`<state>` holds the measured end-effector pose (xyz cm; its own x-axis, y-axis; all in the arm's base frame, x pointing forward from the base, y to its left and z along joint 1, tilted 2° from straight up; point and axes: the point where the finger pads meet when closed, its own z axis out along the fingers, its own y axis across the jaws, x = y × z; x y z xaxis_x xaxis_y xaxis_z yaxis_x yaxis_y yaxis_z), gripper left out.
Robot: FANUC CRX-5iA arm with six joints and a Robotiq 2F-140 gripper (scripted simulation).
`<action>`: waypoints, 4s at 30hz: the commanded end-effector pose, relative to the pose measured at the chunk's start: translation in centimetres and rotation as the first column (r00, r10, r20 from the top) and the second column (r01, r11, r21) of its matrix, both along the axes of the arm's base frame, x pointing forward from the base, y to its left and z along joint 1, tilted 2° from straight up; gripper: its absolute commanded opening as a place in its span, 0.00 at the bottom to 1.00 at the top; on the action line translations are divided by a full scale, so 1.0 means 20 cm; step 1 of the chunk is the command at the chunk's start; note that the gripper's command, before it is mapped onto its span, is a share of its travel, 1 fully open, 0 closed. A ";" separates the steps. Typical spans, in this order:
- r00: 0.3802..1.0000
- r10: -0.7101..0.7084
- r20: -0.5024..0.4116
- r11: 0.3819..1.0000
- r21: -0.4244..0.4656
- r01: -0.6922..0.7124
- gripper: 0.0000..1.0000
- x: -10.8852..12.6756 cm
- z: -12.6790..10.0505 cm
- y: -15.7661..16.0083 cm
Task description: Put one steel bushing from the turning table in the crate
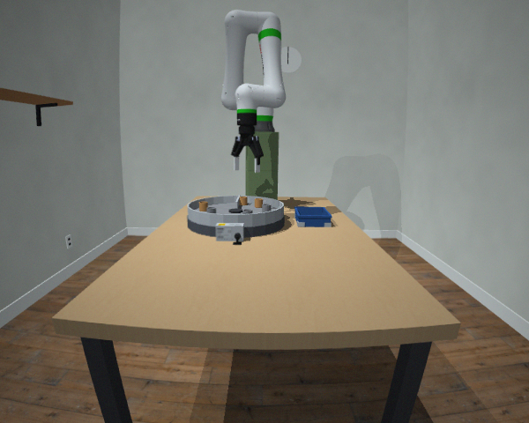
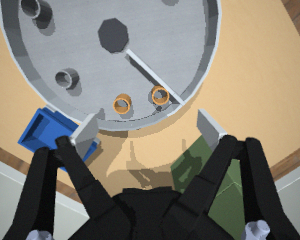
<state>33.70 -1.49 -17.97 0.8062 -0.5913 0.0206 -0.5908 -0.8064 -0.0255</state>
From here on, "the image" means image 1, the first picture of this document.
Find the grey round turntable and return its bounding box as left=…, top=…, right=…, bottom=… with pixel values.
left=187, top=196, right=285, bottom=245

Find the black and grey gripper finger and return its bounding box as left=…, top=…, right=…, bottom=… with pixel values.
left=244, top=136, right=264, bottom=173
left=231, top=137, right=244, bottom=170

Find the blue open crate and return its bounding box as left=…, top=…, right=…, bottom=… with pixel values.
left=294, top=206, right=332, bottom=227

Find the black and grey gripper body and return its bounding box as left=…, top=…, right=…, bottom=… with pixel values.
left=239, top=126, right=255, bottom=146

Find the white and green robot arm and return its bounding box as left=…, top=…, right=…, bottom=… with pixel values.
left=221, top=10, right=286, bottom=132

